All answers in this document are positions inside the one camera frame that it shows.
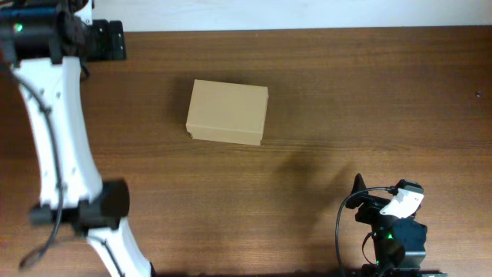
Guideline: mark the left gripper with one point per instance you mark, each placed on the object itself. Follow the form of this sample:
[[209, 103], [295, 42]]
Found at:
[[112, 40]]

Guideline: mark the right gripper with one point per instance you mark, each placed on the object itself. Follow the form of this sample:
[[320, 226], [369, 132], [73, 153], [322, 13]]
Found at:
[[372, 205]]

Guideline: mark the brown cardboard box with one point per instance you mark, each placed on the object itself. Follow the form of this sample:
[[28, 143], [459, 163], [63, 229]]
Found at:
[[227, 112]]

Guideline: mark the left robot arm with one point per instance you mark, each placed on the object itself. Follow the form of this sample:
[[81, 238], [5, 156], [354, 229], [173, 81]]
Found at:
[[46, 46]]

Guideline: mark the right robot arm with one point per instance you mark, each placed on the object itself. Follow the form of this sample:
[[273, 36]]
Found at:
[[398, 239]]

